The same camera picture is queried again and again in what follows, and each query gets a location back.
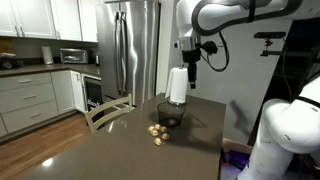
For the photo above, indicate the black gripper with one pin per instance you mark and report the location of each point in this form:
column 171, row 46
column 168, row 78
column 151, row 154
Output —
column 191, row 56

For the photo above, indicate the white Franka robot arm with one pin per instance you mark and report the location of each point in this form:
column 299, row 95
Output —
column 286, row 126

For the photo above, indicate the white paper towel roll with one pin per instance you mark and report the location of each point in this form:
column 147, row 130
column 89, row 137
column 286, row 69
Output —
column 177, row 85

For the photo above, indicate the gold wrapped sweet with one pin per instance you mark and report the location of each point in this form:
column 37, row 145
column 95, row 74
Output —
column 164, row 129
column 154, row 132
column 157, row 126
column 151, row 128
column 157, row 141
column 165, row 136
column 172, row 121

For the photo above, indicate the stainless steel fridge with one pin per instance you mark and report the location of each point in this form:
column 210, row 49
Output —
column 128, row 50

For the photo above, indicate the pale wooden chair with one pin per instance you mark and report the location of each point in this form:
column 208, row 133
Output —
column 108, row 111

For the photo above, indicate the small black counter appliance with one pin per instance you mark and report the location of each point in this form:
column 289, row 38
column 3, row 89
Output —
column 97, row 59

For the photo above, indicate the black glass door cooler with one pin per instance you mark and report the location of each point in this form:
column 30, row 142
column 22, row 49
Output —
column 93, row 93

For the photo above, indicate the silver toaster oven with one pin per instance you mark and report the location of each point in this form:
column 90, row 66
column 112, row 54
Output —
column 73, row 55

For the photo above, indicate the white upper kitchen cabinets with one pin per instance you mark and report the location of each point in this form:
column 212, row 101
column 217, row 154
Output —
column 43, row 18

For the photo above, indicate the white kitchen cabinets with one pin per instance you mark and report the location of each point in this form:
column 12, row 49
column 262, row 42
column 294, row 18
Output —
column 30, row 98
column 43, row 18

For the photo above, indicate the white lower kitchen cabinets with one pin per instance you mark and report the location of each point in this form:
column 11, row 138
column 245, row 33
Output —
column 30, row 98

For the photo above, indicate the dark dish rack clutter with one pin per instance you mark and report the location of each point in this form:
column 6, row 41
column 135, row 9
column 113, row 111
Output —
column 6, row 61

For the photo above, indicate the brown cutting board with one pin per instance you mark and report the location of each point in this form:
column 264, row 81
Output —
column 5, row 45

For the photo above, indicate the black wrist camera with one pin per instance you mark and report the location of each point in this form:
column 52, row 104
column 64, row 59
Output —
column 209, row 47

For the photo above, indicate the black camera on stand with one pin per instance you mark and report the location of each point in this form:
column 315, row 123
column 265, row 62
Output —
column 270, row 35

